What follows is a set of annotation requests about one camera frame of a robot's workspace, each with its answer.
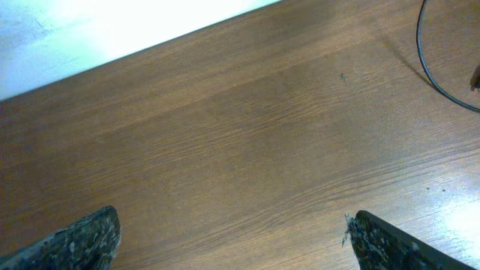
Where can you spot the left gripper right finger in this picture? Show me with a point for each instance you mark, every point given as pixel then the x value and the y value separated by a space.
pixel 378 245

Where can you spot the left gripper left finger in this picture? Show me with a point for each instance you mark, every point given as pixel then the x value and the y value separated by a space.
pixel 89 243

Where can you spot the black USB cable long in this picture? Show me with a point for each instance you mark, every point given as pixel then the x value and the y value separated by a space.
pixel 421 56

